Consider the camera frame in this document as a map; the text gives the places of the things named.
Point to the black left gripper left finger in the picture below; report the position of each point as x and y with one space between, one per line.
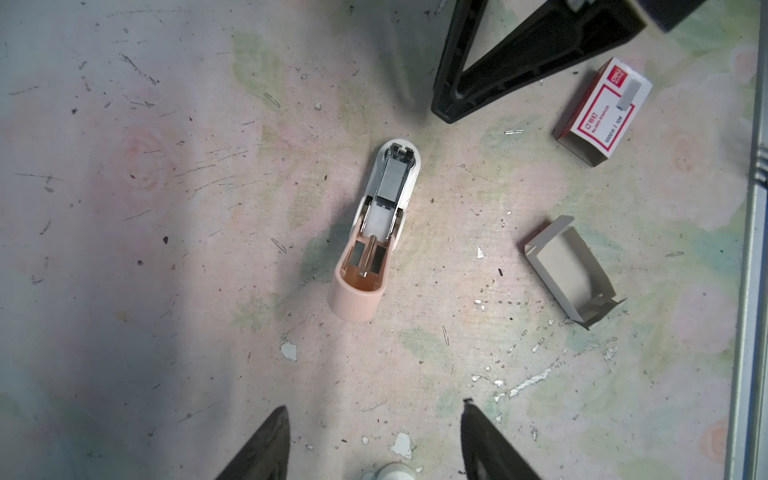
266 454

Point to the pink white stapler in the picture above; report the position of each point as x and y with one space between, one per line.
360 276
392 471

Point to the white staple box tray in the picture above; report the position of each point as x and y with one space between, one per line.
572 273

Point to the red white staple box sleeve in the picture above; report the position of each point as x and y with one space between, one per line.
604 113

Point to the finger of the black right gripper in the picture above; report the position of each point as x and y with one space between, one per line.
557 36
446 103

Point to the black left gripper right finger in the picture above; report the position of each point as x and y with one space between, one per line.
486 452

